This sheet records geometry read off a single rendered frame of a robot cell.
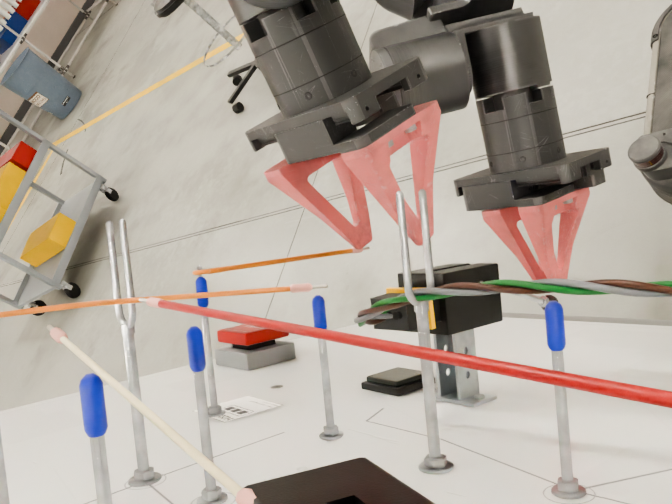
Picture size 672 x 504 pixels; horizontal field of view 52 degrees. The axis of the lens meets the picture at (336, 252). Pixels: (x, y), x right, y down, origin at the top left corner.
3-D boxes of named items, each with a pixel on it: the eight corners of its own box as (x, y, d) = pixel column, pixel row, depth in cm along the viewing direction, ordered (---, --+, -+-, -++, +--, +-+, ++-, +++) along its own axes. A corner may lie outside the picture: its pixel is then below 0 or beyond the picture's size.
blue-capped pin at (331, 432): (348, 435, 42) (335, 293, 41) (329, 442, 41) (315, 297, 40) (333, 430, 43) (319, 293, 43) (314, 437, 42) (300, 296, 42)
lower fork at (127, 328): (121, 482, 38) (91, 222, 37) (151, 471, 39) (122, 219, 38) (138, 490, 36) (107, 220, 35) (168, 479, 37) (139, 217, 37)
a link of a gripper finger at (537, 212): (561, 303, 50) (535, 177, 49) (482, 301, 56) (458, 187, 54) (608, 275, 54) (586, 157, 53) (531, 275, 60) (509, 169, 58)
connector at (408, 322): (455, 315, 45) (451, 285, 45) (406, 332, 42) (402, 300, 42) (420, 313, 47) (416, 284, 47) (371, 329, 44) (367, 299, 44)
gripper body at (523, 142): (568, 191, 47) (547, 83, 46) (455, 203, 55) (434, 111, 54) (616, 170, 51) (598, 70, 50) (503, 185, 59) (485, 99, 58)
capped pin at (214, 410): (230, 411, 50) (214, 263, 49) (217, 418, 48) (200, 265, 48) (213, 410, 50) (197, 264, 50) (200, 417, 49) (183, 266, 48)
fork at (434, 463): (436, 458, 37) (411, 190, 36) (462, 465, 35) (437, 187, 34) (409, 469, 35) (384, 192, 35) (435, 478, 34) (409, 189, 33)
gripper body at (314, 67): (362, 133, 35) (299, -8, 33) (254, 161, 43) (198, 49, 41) (435, 85, 39) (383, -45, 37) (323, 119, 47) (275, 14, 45)
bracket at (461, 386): (497, 398, 46) (491, 325, 46) (474, 407, 45) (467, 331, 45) (446, 389, 50) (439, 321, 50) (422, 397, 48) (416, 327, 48)
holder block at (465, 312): (503, 321, 47) (498, 262, 47) (448, 336, 44) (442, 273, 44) (456, 317, 51) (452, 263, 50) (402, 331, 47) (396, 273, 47)
